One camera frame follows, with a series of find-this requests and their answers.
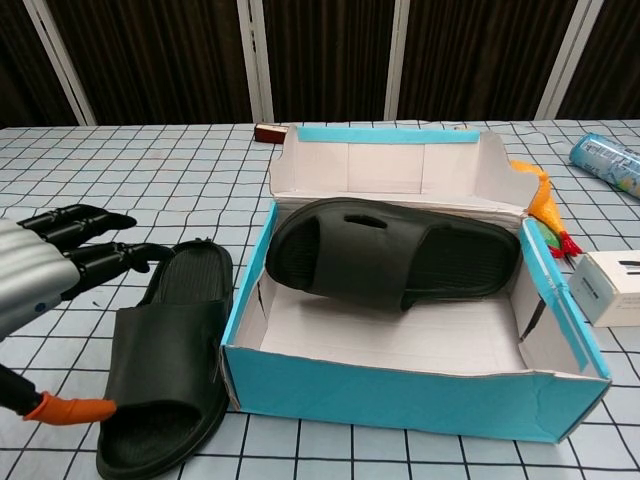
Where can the yellow rubber chicken toy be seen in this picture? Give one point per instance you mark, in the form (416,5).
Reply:
(545,205)

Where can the white stapler box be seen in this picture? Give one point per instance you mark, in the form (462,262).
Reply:
(610,295)

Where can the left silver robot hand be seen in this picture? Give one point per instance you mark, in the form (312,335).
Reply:
(30,270)

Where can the dark red folding fan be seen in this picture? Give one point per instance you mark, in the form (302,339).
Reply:
(270,134)

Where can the blue green drink can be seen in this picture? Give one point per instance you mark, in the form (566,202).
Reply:
(607,160)

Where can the green plastic packet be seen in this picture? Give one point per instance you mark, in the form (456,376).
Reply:
(549,235)

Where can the white metal frame post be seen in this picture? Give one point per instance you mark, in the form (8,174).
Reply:
(400,60)
(60,65)
(567,60)
(255,65)

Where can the dark pleated curtain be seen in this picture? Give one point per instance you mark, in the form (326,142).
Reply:
(165,60)

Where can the black rubber slipper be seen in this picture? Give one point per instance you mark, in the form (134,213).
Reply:
(360,260)
(165,350)

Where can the light blue shoe box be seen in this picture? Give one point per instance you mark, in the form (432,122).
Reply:
(400,400)

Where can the blue checked tablecloth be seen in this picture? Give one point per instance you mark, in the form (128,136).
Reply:
(125,165)

